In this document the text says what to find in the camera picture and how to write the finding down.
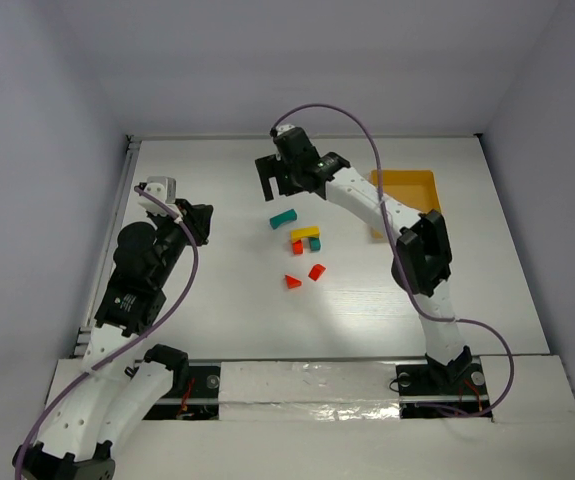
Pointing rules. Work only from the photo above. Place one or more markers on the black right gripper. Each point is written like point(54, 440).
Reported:
point(277, 173)

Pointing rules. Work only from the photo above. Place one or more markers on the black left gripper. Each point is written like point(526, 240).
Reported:
point(197, 220)

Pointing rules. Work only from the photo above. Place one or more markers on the teal arch block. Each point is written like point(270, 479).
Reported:
point(283, 218)

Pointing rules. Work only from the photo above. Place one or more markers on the yellow arch block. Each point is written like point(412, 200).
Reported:
point(305, 232)

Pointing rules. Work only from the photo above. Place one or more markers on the red rectangular block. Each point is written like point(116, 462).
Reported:
point(297, 247)

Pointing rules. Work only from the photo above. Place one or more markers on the teal rectangular block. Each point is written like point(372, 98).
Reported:
point(314, 244)

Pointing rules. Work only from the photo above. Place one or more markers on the yellow plastic tray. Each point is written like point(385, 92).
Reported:
point(414, 188)

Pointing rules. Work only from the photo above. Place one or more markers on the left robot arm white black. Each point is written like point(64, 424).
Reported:
point(79, 432)

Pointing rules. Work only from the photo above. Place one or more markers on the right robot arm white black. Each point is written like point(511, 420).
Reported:
point(421, 247)

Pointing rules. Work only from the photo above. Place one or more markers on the red triangle block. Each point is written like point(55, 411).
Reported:
point(292, 282)

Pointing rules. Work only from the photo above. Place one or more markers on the red wedge block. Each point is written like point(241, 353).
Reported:
point(316, 272)

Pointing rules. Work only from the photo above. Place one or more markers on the white foam base board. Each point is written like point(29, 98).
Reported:
point(339, 420)

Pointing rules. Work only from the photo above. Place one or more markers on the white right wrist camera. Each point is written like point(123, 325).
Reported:
point(281, 129)

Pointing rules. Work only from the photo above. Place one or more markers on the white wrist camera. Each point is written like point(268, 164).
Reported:
point(281, 129)
point(157, 195)

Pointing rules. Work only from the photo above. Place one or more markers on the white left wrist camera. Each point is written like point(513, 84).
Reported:
point(157, 195)

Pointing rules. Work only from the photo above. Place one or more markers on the aluminium rail left edge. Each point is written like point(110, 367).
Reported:
point(104, 264)

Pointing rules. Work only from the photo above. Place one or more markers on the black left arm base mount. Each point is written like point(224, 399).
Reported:
point(202, 382)

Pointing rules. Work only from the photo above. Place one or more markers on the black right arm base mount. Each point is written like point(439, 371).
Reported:
point(415, 380)

